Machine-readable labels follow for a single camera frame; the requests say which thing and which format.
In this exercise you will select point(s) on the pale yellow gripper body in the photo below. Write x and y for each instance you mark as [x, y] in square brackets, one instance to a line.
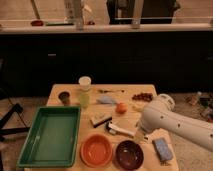
[139, 136]

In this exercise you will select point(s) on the white black dish brush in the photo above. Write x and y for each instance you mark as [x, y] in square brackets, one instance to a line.
[114, 129]

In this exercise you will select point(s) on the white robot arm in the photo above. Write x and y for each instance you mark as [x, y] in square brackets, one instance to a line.
[158, 114]

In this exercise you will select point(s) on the green plastic tray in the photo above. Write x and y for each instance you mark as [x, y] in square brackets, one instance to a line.
[52, 138]

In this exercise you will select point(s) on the dark purple bowl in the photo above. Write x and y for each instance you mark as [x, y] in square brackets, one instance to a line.
[129, 155]

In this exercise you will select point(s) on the yellow corn cob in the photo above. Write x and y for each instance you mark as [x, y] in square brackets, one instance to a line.
[137, 108]

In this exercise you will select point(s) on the blue sponge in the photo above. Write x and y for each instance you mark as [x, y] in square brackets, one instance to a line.
[162, 149]

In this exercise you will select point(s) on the orange fruit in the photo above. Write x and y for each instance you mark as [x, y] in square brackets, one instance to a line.
[121, 108]

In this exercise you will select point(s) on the wooden table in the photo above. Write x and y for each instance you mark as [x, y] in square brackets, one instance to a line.
[72, 94]

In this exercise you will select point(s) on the orange bowl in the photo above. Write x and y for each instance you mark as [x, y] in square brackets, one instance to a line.
[96, 151]

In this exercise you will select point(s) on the light blue cloth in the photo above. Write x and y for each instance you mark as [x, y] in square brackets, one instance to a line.
[106, 100]

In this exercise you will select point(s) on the dark spoon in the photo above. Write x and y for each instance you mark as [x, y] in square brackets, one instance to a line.
[109, 91]

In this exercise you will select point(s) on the white cup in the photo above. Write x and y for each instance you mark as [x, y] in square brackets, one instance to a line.
[85, 83]

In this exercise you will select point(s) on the dark brown cup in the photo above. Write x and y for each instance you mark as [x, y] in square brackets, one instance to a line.
[64, 98]

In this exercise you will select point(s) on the black tripod stand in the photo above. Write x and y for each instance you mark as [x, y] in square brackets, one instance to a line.
[15, 108]

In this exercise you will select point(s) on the red bowl on counter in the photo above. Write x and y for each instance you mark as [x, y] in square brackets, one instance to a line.
[37, 23]

